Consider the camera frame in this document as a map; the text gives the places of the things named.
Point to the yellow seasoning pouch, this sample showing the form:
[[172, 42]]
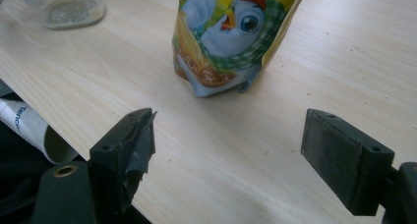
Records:
[[229, 37]]

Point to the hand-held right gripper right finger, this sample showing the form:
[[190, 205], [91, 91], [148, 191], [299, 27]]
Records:
[[341, 158]]

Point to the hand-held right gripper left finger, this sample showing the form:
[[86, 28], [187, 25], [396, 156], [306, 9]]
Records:
[[118, 158]]

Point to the white paper roll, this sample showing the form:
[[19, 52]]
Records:
[[29, 129]]

